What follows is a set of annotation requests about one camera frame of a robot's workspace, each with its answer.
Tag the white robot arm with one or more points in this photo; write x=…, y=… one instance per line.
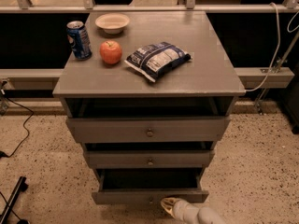
x=206, y=215

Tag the white paper bowl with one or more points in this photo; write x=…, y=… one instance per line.
x=112, y=23

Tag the red apple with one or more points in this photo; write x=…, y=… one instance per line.
x=110, y=52

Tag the blue white chip bag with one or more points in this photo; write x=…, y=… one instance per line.
x=155, y=60

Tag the metal railing frame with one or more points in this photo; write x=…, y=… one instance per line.
x=76, y=6

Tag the grey wooden drawer cabinet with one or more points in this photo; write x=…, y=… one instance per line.
x=205, y=86

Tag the grey middle drawer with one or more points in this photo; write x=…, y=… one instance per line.
x=148, y=159

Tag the black metal stand leg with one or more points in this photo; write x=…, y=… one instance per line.
x=21, y=186

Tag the grey drawer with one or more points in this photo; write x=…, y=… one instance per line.
x=148, y=159
x=147, y=130
x=148, y=186

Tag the grey bottom drawer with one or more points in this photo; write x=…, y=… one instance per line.
x=148, y=186

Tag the grey top drawer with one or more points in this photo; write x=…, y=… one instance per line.
x=147, y=130

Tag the blue soda can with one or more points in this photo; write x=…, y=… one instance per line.
x=79, y=40

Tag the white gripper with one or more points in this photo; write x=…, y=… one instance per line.
x=184, y=211

